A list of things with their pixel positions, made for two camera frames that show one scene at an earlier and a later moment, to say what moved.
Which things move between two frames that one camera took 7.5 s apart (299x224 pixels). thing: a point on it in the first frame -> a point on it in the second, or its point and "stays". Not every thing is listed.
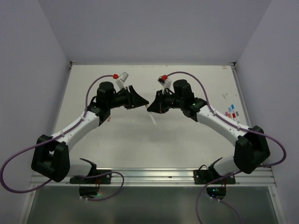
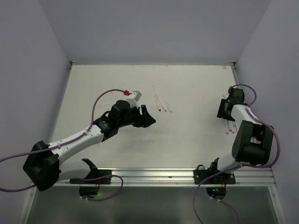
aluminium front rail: [160, 177] stays
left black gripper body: [123, 99] -> [133, 118]
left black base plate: [105, 178] stays
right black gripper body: [166, 101] -> [222, 112]
